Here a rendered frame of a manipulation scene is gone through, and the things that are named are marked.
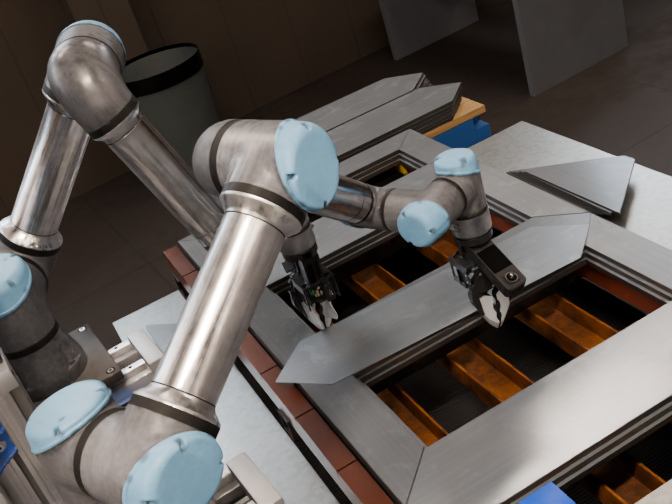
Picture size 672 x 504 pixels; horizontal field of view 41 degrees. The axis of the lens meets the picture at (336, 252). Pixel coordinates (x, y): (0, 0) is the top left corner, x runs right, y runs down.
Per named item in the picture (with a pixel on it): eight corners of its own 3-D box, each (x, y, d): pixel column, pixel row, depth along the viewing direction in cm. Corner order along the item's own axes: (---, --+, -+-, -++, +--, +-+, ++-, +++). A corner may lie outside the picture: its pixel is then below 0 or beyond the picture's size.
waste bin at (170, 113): (219, 144, 533) (178, 37, 501) (254, 164, 492) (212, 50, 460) (143, 182, 517) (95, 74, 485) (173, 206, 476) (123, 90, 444)
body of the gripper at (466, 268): (486, 265, 175) (473, 212, 169) (512, 282, 167) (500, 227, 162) (453, 283, 173) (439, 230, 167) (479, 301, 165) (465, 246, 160)
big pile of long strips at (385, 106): (417, 80, 308) (413, 64, 305) (484, 105, 275) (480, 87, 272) (207, 179, 287) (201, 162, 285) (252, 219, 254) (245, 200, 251)
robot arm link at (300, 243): (267, 230, 177) (303, 212, 179) (274, 249, 179) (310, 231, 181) (282, 243, 171) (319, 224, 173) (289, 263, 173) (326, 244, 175)
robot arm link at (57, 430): (107, 435, 129) (67, 361, 122) (170, 458, 120) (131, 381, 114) (42, 496, 121) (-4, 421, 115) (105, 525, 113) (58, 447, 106)
